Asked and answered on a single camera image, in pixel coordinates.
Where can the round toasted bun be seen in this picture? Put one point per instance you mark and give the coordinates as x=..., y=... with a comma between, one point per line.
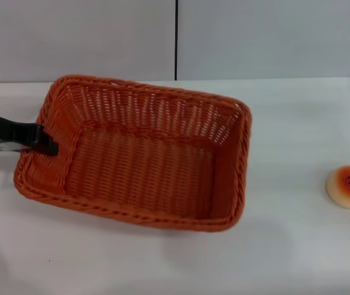
x=349, y=186

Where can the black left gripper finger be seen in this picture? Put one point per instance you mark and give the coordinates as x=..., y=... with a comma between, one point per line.
x=14, y=132
x=7, y=147

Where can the orange woven plastic basket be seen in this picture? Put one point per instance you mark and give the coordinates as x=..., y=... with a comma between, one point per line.
x=144, y=172

